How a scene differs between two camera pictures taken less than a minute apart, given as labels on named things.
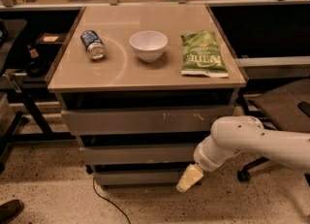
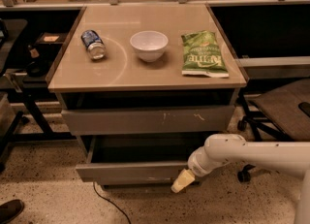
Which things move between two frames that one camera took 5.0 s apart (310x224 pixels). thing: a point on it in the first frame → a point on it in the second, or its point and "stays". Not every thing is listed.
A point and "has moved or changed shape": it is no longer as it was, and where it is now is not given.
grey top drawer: [145, 120] stays
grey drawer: [139, 154] has moved or changed shape
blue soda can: [93, 45] stays
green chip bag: [201, 54] stays
